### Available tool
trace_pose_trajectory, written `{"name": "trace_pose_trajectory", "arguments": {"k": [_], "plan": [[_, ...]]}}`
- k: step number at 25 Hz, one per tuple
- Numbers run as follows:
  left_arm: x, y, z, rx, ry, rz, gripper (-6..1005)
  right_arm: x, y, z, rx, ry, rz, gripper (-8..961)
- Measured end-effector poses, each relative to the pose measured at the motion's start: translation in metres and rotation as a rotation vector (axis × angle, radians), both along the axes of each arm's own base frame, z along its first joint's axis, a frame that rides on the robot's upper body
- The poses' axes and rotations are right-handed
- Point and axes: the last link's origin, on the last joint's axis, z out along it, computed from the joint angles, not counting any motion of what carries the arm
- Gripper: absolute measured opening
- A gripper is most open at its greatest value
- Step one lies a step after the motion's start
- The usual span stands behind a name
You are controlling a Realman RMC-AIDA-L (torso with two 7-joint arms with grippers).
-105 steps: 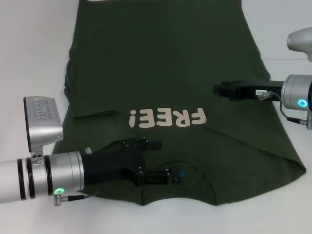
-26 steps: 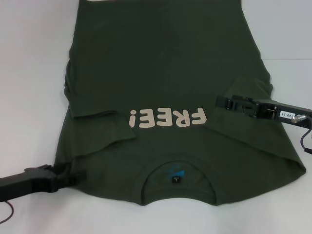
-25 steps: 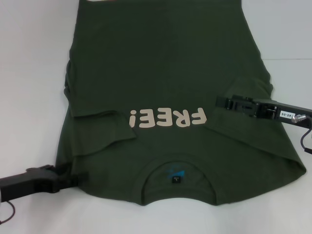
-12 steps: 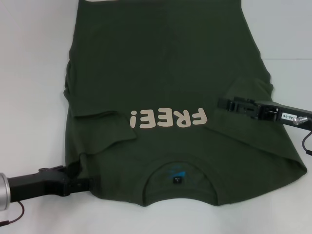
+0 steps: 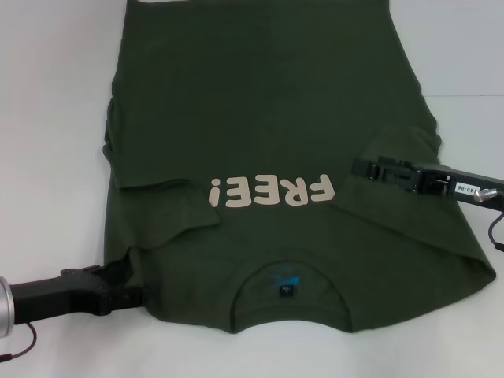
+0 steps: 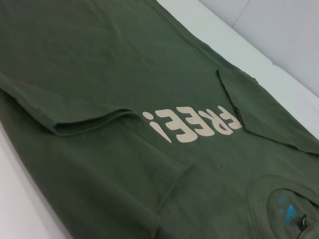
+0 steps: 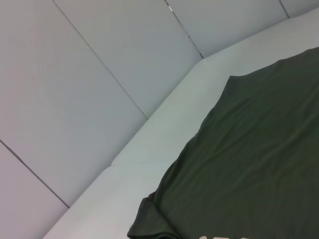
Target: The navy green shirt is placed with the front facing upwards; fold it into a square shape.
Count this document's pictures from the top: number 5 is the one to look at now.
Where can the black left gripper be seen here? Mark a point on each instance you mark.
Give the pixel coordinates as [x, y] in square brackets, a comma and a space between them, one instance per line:
[55, 295]

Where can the dark green FREE! t-shirt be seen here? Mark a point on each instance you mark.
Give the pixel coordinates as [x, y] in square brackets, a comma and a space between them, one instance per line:
[256, 98]

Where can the left robot arm silver white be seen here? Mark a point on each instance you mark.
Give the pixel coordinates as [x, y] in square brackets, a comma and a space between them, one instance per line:
[4, 307]

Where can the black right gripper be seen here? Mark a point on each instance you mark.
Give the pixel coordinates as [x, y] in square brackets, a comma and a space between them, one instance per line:
[441, 181]

